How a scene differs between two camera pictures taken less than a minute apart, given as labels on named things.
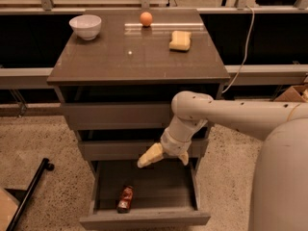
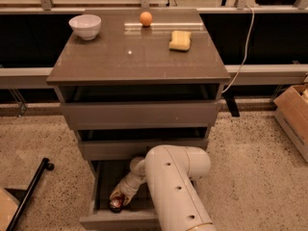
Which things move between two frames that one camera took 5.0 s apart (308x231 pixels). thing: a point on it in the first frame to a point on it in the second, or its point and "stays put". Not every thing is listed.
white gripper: [173, 146] to [127, 186]
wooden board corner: [9, 205] stays put
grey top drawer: [116, 115] stays put
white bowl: [86, 26] stays put
